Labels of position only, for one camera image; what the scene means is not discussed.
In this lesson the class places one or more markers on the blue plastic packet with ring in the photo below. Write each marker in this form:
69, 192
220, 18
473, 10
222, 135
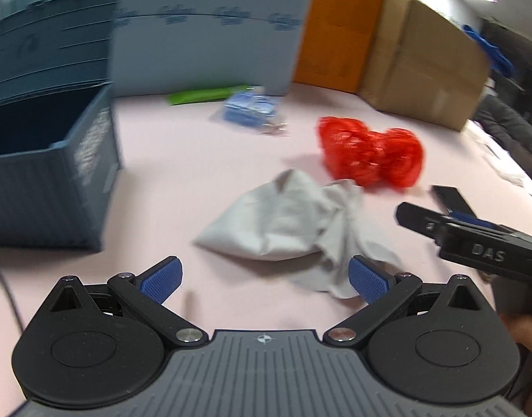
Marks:
253, 111

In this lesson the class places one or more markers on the green tube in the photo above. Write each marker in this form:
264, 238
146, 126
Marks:
195, 96

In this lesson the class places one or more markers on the brown cardboard box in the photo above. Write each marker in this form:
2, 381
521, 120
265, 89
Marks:
424, 67

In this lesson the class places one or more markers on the large light blue carton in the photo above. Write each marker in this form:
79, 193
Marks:
166, 46

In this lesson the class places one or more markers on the blue cloth in background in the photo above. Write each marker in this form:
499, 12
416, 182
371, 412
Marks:
499, 62

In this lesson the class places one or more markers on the orange cardboard box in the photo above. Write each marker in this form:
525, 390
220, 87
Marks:
336, 40

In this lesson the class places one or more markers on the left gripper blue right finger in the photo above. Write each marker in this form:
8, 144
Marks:
371, 281

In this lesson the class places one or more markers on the grey white cloth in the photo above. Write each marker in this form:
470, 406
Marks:
315, 230

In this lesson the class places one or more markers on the black flat phone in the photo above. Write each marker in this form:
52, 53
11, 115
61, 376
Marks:
451, 201

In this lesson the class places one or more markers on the dark blue storage box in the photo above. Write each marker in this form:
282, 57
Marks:
59, 154

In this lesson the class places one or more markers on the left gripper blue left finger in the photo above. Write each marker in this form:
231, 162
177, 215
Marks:
157, 282

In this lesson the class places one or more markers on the red plastic bag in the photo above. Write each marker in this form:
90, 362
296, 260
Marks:
353, 151

